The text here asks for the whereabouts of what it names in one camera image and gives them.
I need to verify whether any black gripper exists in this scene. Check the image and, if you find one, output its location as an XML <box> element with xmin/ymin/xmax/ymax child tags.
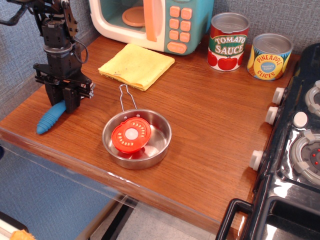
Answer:
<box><xmin>33</xmin><ymin>46</ymin><xmax>95</xmax><ymax>114</ymax></box>

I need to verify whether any blue handled metal fork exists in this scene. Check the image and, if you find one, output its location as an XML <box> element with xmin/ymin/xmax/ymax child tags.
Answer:
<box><xmin>36</xmin><ymin>100</ymin><xmax>66</xmax><ymax>135</ymax></box>

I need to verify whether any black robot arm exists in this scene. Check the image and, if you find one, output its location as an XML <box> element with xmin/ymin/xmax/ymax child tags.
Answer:
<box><xmin>0</xmin><ymin>0</ymin><xmax>95</xmax><ymax>114</ymax></box>

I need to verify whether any yellow folded towel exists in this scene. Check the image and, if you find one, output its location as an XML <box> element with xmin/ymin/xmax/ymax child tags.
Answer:
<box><xmin>98</xmin><ymin>43</ymin><xmax>175</xmax><ymax>92</ymax></box>

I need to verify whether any red toy tomato slice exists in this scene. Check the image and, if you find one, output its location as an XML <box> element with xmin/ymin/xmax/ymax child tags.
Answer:
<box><xmin>111</xmin><ymin>117</ymin><xmax>151</xmax><ymax>154</ymax></box>

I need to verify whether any small steel pan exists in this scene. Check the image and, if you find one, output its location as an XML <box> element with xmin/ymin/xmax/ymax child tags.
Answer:
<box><xmin>101</xmin><ymin>84</ymin><xmax>172</xmax><ymax>170</ymax></box>

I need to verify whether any orange microwave plate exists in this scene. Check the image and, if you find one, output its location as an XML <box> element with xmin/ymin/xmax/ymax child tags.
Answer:
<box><xmin>122</xmin><ymin>6</ymin><xmax>145</xmax><ymax>27</ymax></box>

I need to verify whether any toy microwave teal and cream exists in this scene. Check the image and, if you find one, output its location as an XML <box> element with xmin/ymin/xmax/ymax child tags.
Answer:
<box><xmin>89</xmin><ymin>0</ymin><xmax>214</xmax><ymax>56</ymax></box>

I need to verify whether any tomato sauce can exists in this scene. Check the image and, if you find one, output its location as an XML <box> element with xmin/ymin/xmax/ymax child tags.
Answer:
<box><xmin>207</xmin><ymin>12</ymin><xmax>250</xmax><ymax>72</ymax></box>

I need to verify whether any white stove knob lower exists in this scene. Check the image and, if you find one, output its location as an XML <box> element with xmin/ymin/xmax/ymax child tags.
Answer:
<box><xmin>249</xmin><ymin>150</ymin><xmax>264</xmax><ymax>171</ymax></box>

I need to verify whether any white stove knob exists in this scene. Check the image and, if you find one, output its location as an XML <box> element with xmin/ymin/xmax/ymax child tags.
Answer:
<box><xmin>249</xmin><ymin>150</ymin><xmax>264</xmax><ymax>171</ymax></box>
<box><xmin>272</xmin><ymin>87</ymin><xmax>286</xmax><ymax>105</ymax></box>
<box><xmin>265</xmin><ymin>106</ymin><xmax>279</xmax><ymax>125</ymax></box>

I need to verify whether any white stove knob middle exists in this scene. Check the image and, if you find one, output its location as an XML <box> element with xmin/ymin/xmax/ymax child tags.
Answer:
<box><xmin>265</xmin><ymin>106</ymin><xmax>279</xmax><ymax>125</ymax></box>

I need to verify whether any pineapple slices can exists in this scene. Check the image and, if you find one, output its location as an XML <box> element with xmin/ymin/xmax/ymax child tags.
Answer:
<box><xmin>247</xmin><ymin>33</ymin><xmax>294</xmax><ymax>81</ymax></box>

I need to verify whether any white stove knob upper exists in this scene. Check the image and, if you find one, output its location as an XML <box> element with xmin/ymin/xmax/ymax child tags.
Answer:
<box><xmin>272</xmin><ymin>87</ymin><xmax>286</xmax><ymax>105</ymax></box>

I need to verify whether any black toy stove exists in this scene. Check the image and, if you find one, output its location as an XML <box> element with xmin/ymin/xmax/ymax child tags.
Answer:
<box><xmin>216</xmin><ymin>43</ymin><xmax>320</xmax><ymax>240</ymax></box>

